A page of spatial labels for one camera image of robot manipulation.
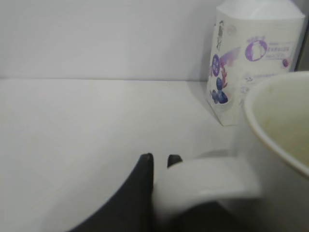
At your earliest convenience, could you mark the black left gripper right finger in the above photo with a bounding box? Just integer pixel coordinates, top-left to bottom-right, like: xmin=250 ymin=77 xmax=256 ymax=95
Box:
xmin=167 ymin=154 xmax=183 ymax=168

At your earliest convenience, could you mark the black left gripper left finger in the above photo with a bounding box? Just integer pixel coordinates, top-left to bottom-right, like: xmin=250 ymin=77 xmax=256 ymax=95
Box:
xmin=72 ymin=153 xmax=154 ymax=232

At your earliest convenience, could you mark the white ceramic mug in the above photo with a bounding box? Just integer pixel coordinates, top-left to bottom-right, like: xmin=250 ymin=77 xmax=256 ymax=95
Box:
xmin=153 ymin=72 xmax=309 ymax=232

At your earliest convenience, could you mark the white yogurt bottle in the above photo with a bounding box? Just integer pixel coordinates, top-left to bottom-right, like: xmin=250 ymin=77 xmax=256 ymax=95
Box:
xmin=207 ymin=0 xmax=306 ymax=126

